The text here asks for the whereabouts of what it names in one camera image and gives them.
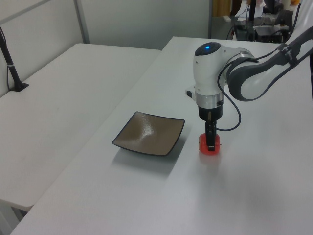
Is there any grey partition edge post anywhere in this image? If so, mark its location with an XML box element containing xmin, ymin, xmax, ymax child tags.
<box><xmin>207</xmin><ymin>0</ymin><xmax>214</xmax><ymax>39</ymax></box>

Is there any square brown ceramic plate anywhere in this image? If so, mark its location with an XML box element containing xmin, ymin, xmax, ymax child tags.
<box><xmin>112</xmin><ymin>111</ymin><xmax>185</xmax><ymax>157</ymax></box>

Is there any black cable strap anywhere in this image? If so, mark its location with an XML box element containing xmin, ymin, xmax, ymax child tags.
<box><xmin>279</xmin><ymin>43</ymin><xmax>301</xmax><ymax>71</ymax></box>

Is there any black background stand pole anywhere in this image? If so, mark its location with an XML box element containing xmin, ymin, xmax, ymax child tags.
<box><xmin>248</xmin><ymin>0</ymin><xmax>257</xmax><ymax>42</ymax></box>

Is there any red apple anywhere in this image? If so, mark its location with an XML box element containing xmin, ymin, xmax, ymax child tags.
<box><xmin>198</xmin><ymin>133</ymin><xmax>221</xmax><ymax>156</ymax></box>

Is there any dark gripper cable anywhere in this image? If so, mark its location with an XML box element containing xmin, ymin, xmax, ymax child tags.
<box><xmin>216</xmin><ymin>46</ymin><xmax>286</xmax><ymax>132</ymax></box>

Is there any grey background equipment box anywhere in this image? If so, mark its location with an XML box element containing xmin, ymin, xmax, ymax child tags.
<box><xmin>254</xmin><ymin>23</ymin><xmax>292</xmax><ymax>44</ymax></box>

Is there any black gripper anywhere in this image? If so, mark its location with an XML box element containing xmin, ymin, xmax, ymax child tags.
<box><xmin>197</xmin><ymin>104</ymin><xmax>224</xmax><ymax>151</ymax></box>

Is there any black pole with base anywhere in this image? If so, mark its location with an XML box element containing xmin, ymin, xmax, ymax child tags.
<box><xmin>0</xmin><ymin>25</ymin><xmax>30</xmax><ymax>93</ymax></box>

